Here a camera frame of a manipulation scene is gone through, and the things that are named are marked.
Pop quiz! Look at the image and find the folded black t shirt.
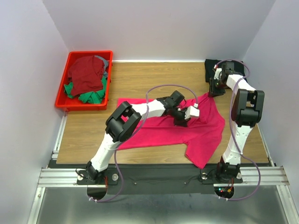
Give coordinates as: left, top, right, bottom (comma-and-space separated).
204, 59, 245, 83

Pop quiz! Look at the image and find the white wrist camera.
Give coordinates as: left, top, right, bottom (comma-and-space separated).
213, 65, 222, 80
184, 103, 200, 120

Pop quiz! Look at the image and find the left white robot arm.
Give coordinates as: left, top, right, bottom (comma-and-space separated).
85, 91, 199, 184

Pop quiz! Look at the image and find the grey t shirt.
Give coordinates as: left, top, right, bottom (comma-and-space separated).
95, 56, 109, 79

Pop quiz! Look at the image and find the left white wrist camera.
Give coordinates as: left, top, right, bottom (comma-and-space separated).
184, 103, 200, 120

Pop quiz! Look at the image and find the purple cable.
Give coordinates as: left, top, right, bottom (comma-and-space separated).
213, 59, 262, 202
88, 84, 199, 203

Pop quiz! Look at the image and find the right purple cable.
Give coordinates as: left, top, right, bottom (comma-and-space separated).
213, 59, 262, 202

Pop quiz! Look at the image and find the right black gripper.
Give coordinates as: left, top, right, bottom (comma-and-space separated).
207, 77, 228, 97

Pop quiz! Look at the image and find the red plastic bin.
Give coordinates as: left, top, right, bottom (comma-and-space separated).
55, 50, 113, 112

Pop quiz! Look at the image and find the aluminium frame rail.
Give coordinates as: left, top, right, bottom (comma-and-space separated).
27, 109, 299, 224

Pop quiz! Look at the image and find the dark red t shirt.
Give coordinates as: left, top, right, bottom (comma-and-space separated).
67, 56, 104, 96

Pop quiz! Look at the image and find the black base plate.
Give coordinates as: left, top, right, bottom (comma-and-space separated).
48, 163, 243, 196

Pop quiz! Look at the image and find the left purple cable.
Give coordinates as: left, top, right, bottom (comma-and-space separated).
88, 84, 199, 203

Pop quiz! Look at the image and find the pink t shirt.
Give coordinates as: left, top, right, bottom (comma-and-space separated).
119, 93, 225, 169

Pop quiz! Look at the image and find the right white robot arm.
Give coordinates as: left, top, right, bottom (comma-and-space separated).
208, 60, 265, 182

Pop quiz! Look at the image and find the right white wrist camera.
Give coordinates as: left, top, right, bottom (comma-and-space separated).
213, 65, 222, 80

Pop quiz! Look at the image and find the green t shirt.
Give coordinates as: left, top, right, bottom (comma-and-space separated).
64, 77, 107, 104

